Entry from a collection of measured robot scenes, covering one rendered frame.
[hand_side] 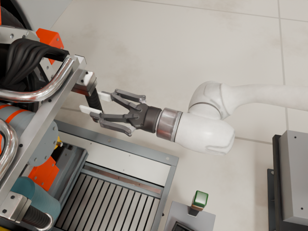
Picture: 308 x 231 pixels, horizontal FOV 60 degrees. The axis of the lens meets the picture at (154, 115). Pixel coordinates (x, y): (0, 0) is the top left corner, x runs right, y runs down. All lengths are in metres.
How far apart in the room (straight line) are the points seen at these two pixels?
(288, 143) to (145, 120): 0.79
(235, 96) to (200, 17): 1.67
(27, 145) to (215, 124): 0.45
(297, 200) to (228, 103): 0.59
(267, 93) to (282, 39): 1.66
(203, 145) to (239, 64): 1.44
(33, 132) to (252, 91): 0.57
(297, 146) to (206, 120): 0.71
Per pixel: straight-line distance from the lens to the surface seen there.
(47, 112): 0.65
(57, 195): 1.47
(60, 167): 1.43
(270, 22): 2.53
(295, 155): 1.34
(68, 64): 0.68
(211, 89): 0.83
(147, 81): 1.91
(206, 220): 1.08
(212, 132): 0.71
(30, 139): 0.63
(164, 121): 0.72
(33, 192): 0.86
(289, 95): 0.73
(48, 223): 0.79
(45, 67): 0.94
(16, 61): 0.71
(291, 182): 1.27
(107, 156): 1.56
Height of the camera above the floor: 1.49
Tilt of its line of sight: 59 degrees down
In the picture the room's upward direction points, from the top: straight up
